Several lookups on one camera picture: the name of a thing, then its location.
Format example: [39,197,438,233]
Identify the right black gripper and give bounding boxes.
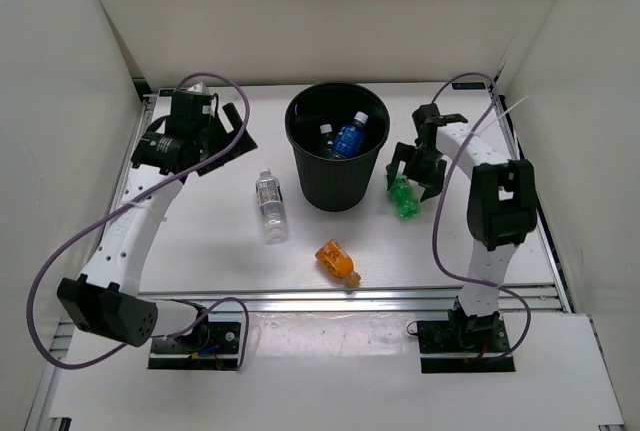
[388,142,448,201]

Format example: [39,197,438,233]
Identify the green plastic bottle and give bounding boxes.
[388,175,420,220]

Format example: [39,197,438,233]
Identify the blue label clear bottle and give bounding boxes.
[332,111,369,159]

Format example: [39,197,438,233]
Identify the clear unlabelled plastic bottle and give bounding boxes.
[317,124,335,160]

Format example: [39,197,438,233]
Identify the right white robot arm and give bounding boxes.
[386,104,537,351]

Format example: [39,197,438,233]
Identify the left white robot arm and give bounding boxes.
[57,83,257,351]

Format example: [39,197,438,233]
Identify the black plastic waste bin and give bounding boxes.
[285,82,390,212]

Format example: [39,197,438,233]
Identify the white label clear bottle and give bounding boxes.
[255,168,288,244]

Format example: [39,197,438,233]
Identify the orange plastic bottle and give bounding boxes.
[315,239,361,288]

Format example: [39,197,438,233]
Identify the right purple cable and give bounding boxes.
[430,71,532,363]

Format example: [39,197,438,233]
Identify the purple cable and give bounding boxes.
[27,70,251,371]
[430,71,532,363]

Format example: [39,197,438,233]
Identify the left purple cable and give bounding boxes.
[27,70,251,371]

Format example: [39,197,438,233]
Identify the aluminium table edge rail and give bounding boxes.
[133,286,561,313]

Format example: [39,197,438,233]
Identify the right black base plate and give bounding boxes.
[406,317,516,374]

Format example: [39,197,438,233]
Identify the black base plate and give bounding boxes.
[406,317,516,374]
[147,297,250,371]

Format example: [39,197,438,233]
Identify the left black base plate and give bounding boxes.
[147,297,250,371]

